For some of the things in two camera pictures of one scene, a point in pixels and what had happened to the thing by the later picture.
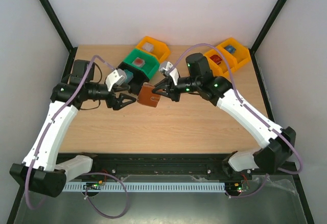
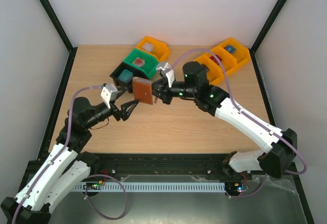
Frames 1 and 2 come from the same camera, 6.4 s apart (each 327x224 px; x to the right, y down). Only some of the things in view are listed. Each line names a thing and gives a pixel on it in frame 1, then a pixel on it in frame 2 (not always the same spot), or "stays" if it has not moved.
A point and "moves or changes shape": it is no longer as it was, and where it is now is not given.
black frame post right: (270, 20) stays
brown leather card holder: (146, 97) moves or changes shape
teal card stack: (130, 75) stays
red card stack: (216, 59) stays
